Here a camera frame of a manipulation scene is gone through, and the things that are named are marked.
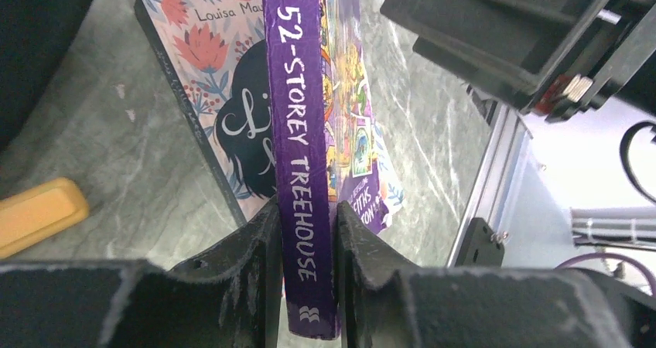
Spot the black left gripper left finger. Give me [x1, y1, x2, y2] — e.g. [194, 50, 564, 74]
[1, 201, 282, 347]

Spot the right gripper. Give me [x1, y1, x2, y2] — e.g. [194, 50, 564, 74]
[381, 0, 655, 122]

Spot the yellow highlighter pen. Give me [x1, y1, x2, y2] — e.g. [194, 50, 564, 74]
[1, 177, 90, 259]

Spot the aluminium frame rail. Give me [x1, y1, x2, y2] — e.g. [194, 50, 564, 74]
[446, 104, 530, 267]

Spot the purple storey treehouse book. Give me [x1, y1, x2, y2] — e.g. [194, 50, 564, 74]
[263, 0, 388, 340]

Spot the black student backpack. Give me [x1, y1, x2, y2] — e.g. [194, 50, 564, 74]
[1, 0, 93, 148]

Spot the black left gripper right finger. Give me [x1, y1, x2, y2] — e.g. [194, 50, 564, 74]
[336, 202, 655, 347]

